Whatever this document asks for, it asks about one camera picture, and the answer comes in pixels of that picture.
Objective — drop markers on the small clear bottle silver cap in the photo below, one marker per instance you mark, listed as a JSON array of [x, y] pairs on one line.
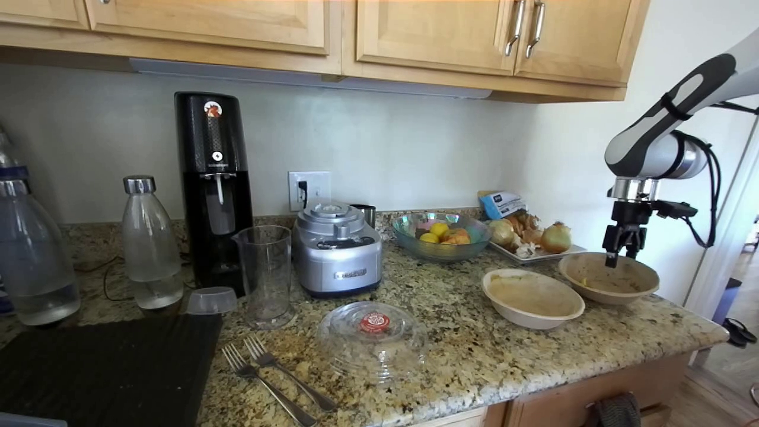
[[150, 253]]

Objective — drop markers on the orange fruit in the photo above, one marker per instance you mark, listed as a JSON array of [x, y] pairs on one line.
[[456, 236]]

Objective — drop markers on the silver food processor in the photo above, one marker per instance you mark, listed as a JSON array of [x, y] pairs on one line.
[[336, 253]]

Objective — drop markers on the yellow lemon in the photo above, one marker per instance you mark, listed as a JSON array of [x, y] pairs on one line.
[[433, 234]]

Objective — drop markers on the stained beige bowl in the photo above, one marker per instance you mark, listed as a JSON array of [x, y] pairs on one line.
[[614, 286]]

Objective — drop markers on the clear glass fruit bowl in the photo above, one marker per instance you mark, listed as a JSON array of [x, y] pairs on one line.
[[439, 250]]

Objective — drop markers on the small yellow onion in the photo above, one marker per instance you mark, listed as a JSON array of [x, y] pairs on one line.
[[503, 231]]

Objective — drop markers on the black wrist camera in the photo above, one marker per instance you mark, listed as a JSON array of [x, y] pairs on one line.
[[672, 210]]

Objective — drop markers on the blue container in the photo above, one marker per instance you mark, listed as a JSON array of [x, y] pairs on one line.
[[726, 299]]

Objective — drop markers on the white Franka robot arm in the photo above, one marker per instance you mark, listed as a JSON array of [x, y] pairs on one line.
[[665, 118]]

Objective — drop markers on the silver fork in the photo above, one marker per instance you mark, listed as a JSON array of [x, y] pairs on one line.
[[261, 387], [289, 375]]

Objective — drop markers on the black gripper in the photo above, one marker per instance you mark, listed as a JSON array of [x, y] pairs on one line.
[[629, 217]]

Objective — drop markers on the clear glass pitcher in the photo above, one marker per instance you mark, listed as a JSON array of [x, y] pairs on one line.
[[264, 274]]

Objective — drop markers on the dark grey hanging towel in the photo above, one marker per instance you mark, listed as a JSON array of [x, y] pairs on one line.
[[614, 410]]

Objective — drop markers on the white wall outlet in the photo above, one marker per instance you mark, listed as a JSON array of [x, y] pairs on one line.
[[317, 185]]

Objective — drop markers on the wooden upper cabinet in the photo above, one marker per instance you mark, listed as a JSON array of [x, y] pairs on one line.
[[238, 24]]

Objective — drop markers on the brown onion skins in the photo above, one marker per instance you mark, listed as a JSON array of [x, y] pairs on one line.
[[525, 231]]

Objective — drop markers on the large clear bottle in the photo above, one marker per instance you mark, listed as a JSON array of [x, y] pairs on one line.
[[31, 261]]

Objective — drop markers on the large yellow onion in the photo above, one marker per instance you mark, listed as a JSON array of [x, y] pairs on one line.
[[557, 237]]

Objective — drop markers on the black drying mat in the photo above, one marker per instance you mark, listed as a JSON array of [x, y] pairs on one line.
[[103, 370]]

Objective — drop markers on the white rectangular plate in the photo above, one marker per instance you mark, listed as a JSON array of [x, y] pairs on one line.
[[546, 257]]

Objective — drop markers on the black soda maker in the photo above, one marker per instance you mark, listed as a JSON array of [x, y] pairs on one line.
[[215, 190]]

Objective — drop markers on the blue and white bag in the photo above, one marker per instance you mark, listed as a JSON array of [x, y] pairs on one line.
[[499, 205]]

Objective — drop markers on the small clear plastic cup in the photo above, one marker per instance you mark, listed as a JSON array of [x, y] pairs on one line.
[[212, 302]]

